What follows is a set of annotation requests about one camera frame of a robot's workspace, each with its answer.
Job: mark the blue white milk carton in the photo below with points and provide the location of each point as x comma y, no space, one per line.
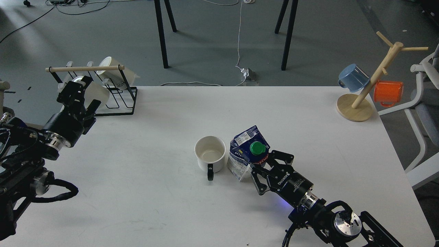
247,147

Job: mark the orange mug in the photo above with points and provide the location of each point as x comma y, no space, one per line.
387,93

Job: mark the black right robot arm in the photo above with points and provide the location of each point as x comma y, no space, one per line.
334,223

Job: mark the black table legs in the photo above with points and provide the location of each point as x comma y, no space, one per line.
290,27
160,25

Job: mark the white power adapter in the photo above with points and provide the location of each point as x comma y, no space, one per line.
248,74

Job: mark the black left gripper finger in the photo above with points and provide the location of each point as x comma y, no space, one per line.
73,92
92,108

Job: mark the black table legs left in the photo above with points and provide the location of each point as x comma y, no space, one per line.
160,25

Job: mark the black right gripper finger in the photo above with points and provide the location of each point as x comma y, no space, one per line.
279,162
263,171

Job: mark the cream mug on rack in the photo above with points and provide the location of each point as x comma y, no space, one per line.
115,76
94,91

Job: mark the black wire mug rack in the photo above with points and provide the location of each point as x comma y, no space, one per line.
121,102

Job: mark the cream mug on rack back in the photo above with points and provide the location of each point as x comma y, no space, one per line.
115,76

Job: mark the wooden mug tree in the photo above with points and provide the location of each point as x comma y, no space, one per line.
355,107

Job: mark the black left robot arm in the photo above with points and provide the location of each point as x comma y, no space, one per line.
24,178

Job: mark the cream mug on rack front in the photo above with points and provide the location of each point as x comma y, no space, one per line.
94,91

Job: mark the blue mug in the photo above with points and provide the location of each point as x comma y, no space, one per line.
353,78

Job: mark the white mug black handle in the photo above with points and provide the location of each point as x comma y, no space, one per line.
211,154

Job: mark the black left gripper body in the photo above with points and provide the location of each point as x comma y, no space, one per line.
65,128

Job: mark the black table legs right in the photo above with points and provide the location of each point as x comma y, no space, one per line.
290,27

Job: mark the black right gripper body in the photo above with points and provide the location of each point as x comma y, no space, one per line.
290,185

